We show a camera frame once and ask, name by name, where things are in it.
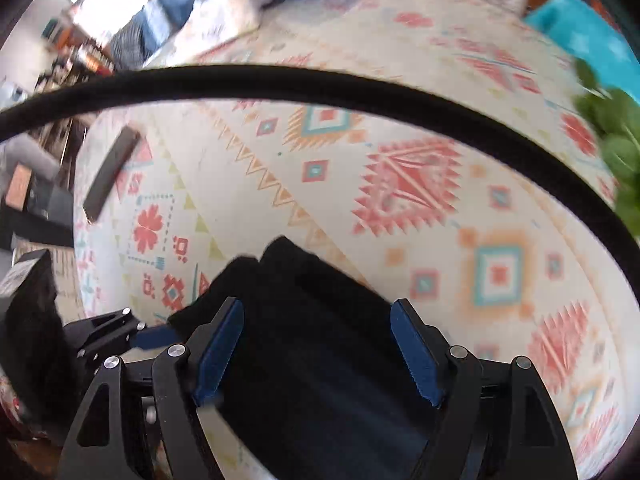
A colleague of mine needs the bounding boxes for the black pants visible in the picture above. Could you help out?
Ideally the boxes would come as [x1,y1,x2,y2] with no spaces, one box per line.
[169,237,435,479]

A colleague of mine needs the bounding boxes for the turquoise star covered chair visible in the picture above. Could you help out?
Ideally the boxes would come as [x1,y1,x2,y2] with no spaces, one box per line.
[524,0,640,101]

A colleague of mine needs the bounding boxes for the white tissue pack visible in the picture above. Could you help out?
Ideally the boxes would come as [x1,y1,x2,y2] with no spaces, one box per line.
[142,0,262,70]

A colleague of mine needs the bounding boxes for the blue clothes pile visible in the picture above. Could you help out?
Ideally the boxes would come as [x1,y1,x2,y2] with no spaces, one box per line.
[106,0,196,72]

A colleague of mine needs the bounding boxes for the patterned tablecloth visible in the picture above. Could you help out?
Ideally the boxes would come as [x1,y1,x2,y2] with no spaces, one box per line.
[74,0,639,479]

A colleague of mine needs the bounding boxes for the green leafy vegetable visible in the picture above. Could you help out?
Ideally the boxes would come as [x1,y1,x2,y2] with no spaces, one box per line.
[573,58,639,240]

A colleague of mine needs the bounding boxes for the black cable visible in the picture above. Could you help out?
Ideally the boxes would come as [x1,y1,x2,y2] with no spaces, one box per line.
[0,64,640,286]

